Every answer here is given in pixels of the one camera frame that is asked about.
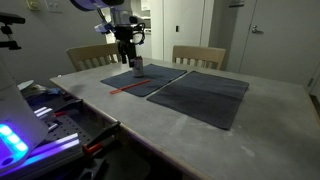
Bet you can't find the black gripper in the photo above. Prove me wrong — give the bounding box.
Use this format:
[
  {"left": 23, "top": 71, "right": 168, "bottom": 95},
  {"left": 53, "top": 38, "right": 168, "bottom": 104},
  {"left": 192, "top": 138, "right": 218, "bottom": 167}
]
[{"left": 115, "top": 25, "right": 138, "bottom": 64}]

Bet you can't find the red plastic straw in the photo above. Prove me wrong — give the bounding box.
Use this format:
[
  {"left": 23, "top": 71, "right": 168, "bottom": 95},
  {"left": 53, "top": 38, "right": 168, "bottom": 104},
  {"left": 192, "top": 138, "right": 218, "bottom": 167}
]
[{"left": 108, "top": 78, "right": 152, "bottom": 95}]

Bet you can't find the red and silver soda can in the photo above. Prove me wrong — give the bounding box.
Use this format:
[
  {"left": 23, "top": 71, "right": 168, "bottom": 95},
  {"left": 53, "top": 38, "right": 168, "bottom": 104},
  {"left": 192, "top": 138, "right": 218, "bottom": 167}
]
[{"left": 132, "top": 55, "right": 145, "bottom": 79}]

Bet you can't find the microwave oven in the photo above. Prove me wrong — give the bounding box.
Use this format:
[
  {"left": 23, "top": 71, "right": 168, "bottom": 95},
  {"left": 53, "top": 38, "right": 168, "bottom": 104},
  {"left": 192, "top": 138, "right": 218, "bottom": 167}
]
[{"left": 141, "top": 17, "right": 153, "bottom": 30}]

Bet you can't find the light wooden slat-back chair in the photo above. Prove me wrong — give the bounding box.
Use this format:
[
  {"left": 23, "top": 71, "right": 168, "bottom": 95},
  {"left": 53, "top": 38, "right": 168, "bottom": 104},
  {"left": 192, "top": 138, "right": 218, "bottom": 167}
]
[
  {"left": 65, "top": 42, "right": 123, "bottom": 73},
  {"left": 172, "top": 44, "right": 227, "bottom": 71}
]

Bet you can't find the dark blue cloth placemat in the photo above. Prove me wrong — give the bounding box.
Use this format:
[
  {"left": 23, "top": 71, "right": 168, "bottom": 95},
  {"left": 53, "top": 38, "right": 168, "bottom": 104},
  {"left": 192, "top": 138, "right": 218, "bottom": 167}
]
[
  {"left": 100, "top": 63, "right": 188, "bottom": 98},
  {"left": 146, "top": 70, "right": 250, "bottom": 131}
]

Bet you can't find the white closet door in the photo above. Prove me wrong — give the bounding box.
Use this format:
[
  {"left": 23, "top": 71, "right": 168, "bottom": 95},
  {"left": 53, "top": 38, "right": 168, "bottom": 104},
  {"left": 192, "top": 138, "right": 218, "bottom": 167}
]
[{"left": 163, "top": 0, "right": 205, "bottom": 63}]

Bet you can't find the black and orange bar clamp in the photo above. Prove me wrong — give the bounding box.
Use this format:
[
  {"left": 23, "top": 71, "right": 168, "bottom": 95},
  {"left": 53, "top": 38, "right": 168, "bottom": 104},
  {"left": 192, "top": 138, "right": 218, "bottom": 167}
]
[
  {"left": 81, "top": 120, "right": 122, "bottom": 157},
  {"left": 52, "top": 98, "right": 84, "bottom": 118}
]

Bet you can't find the blue crumpled object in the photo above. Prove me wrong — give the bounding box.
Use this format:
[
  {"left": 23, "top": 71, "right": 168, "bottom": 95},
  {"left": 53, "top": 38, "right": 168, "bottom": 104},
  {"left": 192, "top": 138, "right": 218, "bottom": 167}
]
[{"left": 49, "top": 87, "right": 63, "bottom": 96}]

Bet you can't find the black perforated breadboard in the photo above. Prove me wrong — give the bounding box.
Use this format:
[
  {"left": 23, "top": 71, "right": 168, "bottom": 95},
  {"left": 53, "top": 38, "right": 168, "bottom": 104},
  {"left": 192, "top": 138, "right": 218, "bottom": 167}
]
[{"left": 41, "top": 99, "right": 116, "bottom": 153}]

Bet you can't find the white room door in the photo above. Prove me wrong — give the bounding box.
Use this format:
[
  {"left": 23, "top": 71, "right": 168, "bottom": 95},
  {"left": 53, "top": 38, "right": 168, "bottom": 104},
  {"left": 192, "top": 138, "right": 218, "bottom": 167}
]
[{"left": 239, "top": 0, "right": 320, "bottom": 86}]

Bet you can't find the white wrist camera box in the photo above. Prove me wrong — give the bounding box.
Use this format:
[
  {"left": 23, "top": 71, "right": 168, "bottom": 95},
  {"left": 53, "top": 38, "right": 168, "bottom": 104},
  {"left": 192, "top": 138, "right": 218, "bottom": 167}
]
[{"left": 94, "top": 20, "right": 114, "bottom": 35}]

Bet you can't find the white wall switch plate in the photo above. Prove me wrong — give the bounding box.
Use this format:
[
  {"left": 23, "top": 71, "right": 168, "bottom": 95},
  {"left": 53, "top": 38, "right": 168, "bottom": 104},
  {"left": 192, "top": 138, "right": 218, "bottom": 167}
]
[{"left": 44, "top": 0, "right": 65, "bottom": 14}]

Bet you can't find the yellowish wall switch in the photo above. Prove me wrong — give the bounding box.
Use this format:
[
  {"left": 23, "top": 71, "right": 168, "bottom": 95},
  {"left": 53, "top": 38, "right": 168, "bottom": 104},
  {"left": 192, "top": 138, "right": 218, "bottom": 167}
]
[{"left": 25, "top": 0, "right": 42, "bottom": 12}]

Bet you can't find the dark wall sign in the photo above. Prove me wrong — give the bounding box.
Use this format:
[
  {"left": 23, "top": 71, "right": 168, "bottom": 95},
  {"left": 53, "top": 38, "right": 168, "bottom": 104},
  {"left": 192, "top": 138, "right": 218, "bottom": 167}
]
[{"left": 228, "top": 0, "right": 246, "bottom": 8}]

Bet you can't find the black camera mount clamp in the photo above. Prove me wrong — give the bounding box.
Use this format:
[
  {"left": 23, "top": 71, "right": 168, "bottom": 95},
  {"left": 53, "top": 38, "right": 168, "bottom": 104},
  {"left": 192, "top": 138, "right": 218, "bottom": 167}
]
[{"left": 0, "top": 11, "right": 27, "bottom": 52}]

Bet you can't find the silver lever door handle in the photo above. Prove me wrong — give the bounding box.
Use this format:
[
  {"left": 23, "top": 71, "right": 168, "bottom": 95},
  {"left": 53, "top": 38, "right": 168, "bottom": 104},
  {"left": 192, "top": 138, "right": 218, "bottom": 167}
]
[{"left": 250, "top": 25, "right": 265, "bottom": 35}]

